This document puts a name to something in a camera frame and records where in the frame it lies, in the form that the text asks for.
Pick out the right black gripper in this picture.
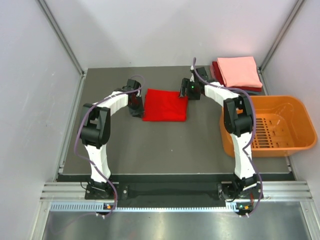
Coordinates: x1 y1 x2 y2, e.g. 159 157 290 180
178 78 200 101

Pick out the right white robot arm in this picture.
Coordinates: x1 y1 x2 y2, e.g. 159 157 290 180
179 65 257 198

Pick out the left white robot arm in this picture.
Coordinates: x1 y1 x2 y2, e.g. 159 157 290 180
74 75 145 200

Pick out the folded dark red t shirt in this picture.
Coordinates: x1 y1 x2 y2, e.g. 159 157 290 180
210 61 262 93

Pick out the folded pink t shirt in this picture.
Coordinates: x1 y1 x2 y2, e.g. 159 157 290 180
217 56 263 88

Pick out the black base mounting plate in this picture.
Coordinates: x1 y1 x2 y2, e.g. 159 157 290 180
57 173 264 208

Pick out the orange plastic basket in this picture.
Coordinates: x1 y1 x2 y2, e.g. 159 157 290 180
219 95 319 158

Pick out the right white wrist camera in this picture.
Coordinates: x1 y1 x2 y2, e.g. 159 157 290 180
190 65 195 83

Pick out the aluminium rail profile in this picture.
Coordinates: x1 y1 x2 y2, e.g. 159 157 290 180
40 181 312 202

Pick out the grey slotted cable duct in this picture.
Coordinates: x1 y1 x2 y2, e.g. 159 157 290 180
49 201 251 213

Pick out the left aluminium frame post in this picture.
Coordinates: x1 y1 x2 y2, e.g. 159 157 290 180
35 0 85 76

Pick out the aluminium frame post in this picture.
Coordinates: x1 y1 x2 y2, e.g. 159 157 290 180
35 0 85 76
258 0 306 73

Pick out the right aluminium frame post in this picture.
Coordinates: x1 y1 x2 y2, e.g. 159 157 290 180
258 0 306 73

